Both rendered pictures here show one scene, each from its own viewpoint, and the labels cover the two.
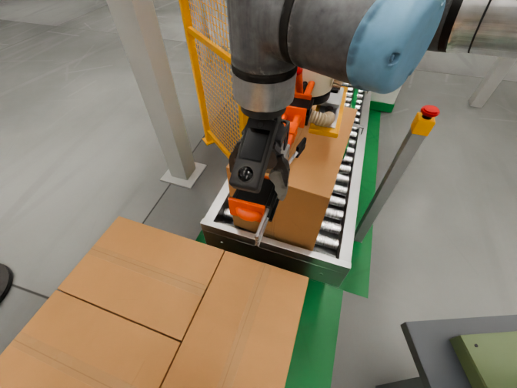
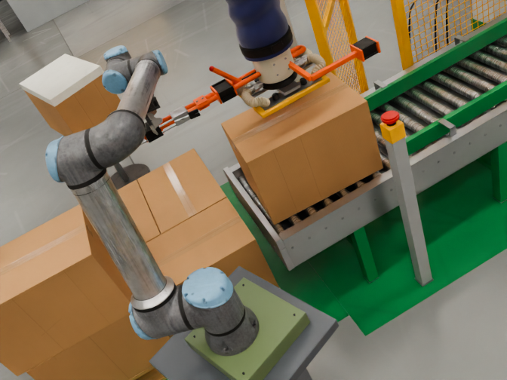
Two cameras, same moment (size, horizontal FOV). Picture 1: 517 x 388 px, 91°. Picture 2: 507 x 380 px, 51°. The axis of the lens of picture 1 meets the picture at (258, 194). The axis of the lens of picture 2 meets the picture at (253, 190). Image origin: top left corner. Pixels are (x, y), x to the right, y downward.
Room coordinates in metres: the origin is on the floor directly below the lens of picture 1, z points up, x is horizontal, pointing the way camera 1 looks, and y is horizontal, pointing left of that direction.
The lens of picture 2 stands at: (-0.32, -1.90, 2.27)
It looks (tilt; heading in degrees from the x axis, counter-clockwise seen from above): 38 degrees down; 63
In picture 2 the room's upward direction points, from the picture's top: 25 degrees counter-clockwise
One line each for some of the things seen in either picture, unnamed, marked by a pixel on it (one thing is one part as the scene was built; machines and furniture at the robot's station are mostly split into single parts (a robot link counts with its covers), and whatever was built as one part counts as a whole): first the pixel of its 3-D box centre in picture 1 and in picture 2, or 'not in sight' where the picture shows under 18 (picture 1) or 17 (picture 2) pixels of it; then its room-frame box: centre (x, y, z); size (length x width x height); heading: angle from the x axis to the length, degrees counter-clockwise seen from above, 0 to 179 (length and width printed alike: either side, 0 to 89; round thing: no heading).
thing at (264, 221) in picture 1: (284, 184); (165, 128); (0.37, -0.06, 1.22); 0.31 x 0.03 x 0.05; 162
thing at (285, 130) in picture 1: (264, 129); (142, 98); (0.37, -0.01, 1.36); 0.09 x 0.08 x 0.12; 161
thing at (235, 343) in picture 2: not in sight; (228, 323); (-0.02, -0.73, 0.86); 0.19 x 0.19 x 0.10
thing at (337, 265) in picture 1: (271, 245); (250, 204); (0.58, -0.06, 0.58); 0.70 x 0.03 x 0.06; 71
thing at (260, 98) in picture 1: (261, 85); not in sight; (0.36, 0.00, 1.44); 0.10 x 0.09 x 0.05; 71
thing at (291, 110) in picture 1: (294, 108); (223, 90); (0.67, -0.10, 1.21); 0.10 x 0.08 x 0.06; 72
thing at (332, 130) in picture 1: (331, 104); (290, 91); (0.88, -0.27, 1.11); 0.34 x 0.10 x 0.05; 162
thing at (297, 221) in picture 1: (294, 168); (301, 145); (0.90, -0.18, 0.75); 0.60 x 0.40 x 0.40; 157
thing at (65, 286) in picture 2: not in sight; (50, 287); (-0.38, 0.27, 0.74); 0.60 x 0.40 x 0.40; 160
